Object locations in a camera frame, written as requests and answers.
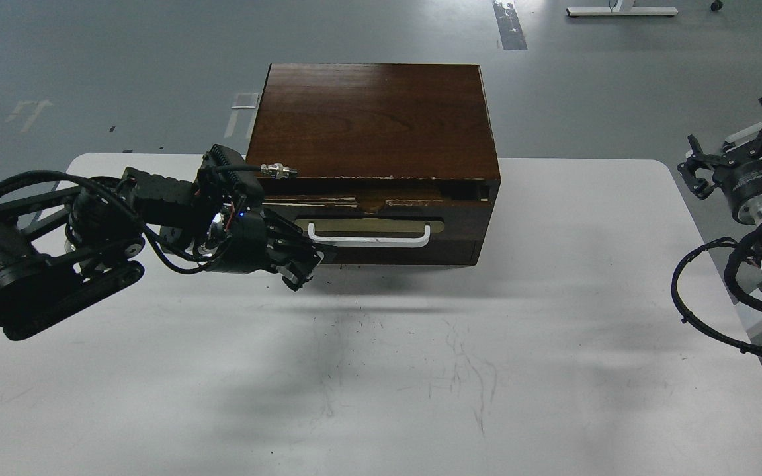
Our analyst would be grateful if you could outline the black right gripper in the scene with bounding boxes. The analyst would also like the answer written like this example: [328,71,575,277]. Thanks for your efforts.
[677,97,762,225]

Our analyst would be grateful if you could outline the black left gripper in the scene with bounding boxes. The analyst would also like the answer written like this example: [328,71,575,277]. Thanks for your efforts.
[159,205,329,292]

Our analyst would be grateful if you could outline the wooden drawer with white handle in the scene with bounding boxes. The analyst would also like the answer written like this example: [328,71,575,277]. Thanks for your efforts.
[265,198,495,266]

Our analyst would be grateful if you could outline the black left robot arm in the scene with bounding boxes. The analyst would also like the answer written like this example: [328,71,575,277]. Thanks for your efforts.
[0,165,330,341]

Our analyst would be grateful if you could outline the dark wooden drawer cabinet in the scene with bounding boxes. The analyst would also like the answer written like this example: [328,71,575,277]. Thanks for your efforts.
[246,63,502,266]

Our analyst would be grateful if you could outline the white table leg base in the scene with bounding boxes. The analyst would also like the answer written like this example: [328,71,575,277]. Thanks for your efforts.
[566,1,679,18]

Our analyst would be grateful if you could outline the grey floor tape strip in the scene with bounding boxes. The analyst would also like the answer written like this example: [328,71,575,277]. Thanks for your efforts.
[492,1,527,51]

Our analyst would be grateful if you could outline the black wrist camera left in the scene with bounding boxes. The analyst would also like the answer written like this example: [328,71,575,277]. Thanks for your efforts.
[197,144,298,211]

